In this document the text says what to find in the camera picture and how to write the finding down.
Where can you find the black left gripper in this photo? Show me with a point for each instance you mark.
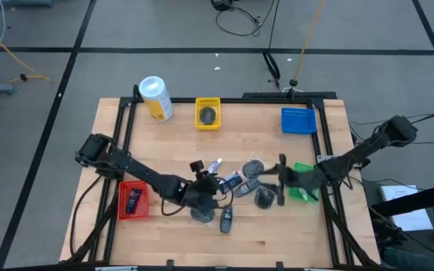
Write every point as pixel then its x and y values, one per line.
pixel 196 188

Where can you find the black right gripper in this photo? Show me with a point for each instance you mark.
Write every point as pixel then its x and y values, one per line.
pixel 296 178

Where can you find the dark blue toiletry packet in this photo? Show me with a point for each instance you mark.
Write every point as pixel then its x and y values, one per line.
pixel 133 200
pixel 231 183

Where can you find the grey Dove body wash bottle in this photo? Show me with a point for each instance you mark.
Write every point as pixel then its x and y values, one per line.
pixel 247 188
pixel 226 222

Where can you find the green plastic basket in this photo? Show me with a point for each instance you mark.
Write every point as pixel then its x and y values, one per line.
pixel 296 193

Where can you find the white toothpaste tube blue print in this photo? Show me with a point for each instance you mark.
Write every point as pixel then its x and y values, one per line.
pixel 216 165

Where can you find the red plastic basket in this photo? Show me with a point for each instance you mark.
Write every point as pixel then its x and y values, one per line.
pixel 143 203

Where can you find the white yellow wipes canister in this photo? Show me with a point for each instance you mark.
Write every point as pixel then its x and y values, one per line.
pixel 156 99

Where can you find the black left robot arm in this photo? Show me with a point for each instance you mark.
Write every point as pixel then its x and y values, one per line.
pixel 134 165

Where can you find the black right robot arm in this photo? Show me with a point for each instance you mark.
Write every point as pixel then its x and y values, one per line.
pixel 360 150

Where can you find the blue plastic basket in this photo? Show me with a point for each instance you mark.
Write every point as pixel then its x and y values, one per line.
pixel 298 121

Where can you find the black table clamp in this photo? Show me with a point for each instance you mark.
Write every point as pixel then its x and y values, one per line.
pixel 279 265
pixel 170 264

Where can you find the black ribbed bar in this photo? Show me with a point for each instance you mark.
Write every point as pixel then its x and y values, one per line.
pixel 262 95

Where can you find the yellow plastic basket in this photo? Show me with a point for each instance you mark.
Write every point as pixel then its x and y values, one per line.
pixel 207 101

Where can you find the white paper booklet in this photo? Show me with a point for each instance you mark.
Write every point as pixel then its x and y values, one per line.
pixel 413 220

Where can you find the black beam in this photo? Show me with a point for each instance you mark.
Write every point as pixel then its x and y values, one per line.
pixel 420 197

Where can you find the black floor device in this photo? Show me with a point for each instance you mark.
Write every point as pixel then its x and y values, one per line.
pixel 222 4

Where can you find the black aluminium table frame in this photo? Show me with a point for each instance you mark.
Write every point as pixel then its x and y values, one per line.
pixel 239 100

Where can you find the black camera pole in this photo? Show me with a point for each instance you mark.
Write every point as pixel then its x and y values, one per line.
pixel 293 82

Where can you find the silver bracket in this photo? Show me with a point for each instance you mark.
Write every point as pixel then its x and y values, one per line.
pixel 115 268

